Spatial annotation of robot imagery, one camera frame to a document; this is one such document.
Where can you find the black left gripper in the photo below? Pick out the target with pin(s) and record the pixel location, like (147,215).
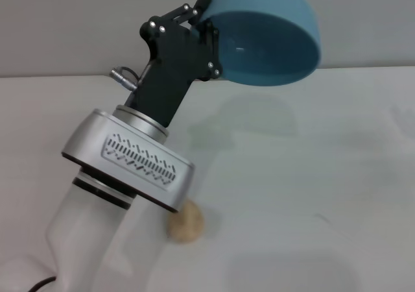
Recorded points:
(172,68)

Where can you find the blue bowl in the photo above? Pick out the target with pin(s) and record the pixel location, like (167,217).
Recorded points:
(269,45)

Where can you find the beige egg yolk pastry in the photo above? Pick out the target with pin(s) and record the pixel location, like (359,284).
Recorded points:
(188,224)

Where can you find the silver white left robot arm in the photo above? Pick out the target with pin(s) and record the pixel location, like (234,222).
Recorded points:
(81,227)

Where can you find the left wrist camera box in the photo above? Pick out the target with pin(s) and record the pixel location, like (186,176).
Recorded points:
(129,159)

